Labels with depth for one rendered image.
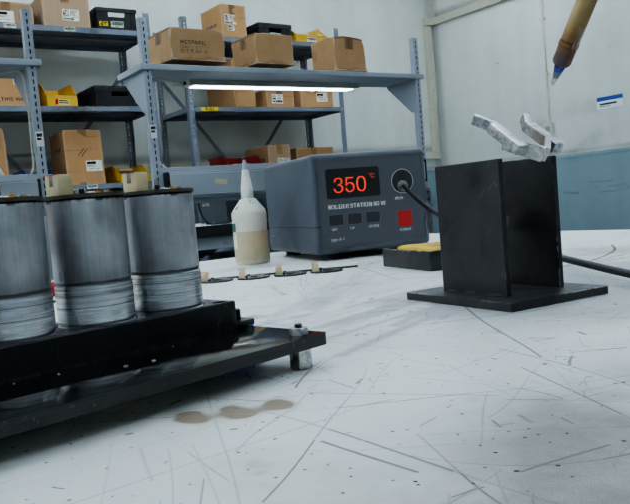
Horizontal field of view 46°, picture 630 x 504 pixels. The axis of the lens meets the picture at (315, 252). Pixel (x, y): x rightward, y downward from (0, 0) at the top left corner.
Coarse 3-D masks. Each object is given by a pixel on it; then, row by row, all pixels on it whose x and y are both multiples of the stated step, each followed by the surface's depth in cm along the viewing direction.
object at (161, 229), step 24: (168, 192) 25; (144, 216) 25; (168, 216) 25; (192, 216) 26; (144, 240) 25; (168, 240) 25; (192, 240) 26; (144, 264) 25; (168, 264) 25; (192, 264) 26; (144, 288) 25; (168, 288) 25; (192, 288) 26; (144, 312) 25
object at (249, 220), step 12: (252, 192) 71; (240, 204) 70; (252, 204) 70; (240, 216) 70; (252, 216) 70; (264, 216) 71; (240, 228) 70; (252, 228) 70; (264, 228) 71; (240, 240) 70; (252, 240) 70; (264, 240) 71; (240, 252) 70; (252, 252) 70; (264, 252) 70; (240, 264) 71
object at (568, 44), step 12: (576, 0) 30; (588, 0) 30; (576, 12) 30; (588, 12) 30; (576, 24) 30; (564, 36) 31; (576, 36) 30; (564, 48) 31; (576, 48) 31; (564, 60) 31
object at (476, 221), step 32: (512, 160) 37; (544, 160) 33; (448, 192) 36; (480, 192) 34; (512, 192) 37; (544, 192) 35; (448, 224) 36; (480, 224) 34; (512, 224) 37; (544, 224) 35; (448, 256) 37; (480, 256) 34; (512, 256) 37; (544, 256) 36; (448, 288) 37; (480, 288) 35; (512, 288) 36; (544, 288) 35; (576, 288) 34
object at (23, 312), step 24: (0, 216) 21; (24, 216) 21; (0, 240) 21; (24, 240) 21; (0, 264) 21; (24, 264) 21; (48, 264) 22; (0, 288) 21; (24, 288) 21; (48, 288) 22; (0, 312) 21; (24, 312) 21; (48, 312) 22; (0, 336) 21; (24, 336) 21; (48, 336) 22
